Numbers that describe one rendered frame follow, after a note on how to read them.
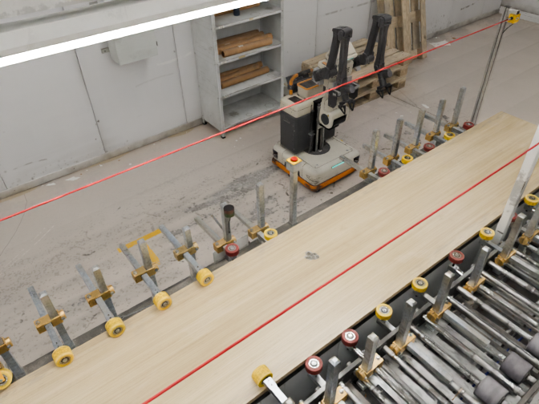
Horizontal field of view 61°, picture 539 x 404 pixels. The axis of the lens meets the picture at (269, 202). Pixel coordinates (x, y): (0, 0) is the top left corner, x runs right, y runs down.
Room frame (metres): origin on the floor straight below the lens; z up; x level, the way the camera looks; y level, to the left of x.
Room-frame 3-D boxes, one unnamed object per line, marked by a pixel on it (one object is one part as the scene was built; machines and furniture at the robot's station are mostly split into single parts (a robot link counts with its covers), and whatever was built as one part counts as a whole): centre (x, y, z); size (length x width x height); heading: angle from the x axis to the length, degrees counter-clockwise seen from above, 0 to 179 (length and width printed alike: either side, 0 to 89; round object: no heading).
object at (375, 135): (2.72, -0.75, 0.91); 0.04 x 0.04 x 0.48; 37
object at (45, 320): (1.35, 1.07, 0.95); 0.14 x 0.06 x 0.05; 127
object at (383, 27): (3.61, -0.93, 1.40); 0.11 x 0.06 x 0.43; 127
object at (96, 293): (1.50, 0.87, 0.95); 0.14 x 0.06 x 0.05; 127
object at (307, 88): (3.95, -0.41, 0.87); 0.23 x 0.15 x 0.11; 127
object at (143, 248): (1.67, 0.65, 0.93); 0.04 x 0.04 x 0.48; 37
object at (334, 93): (3.62, -0.65, 0.99); 0.28 x 0.16 x 0.22; 127
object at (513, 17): (3.47, -1.82, 1.20); 0.15 x 0.12 x 1.00; 127
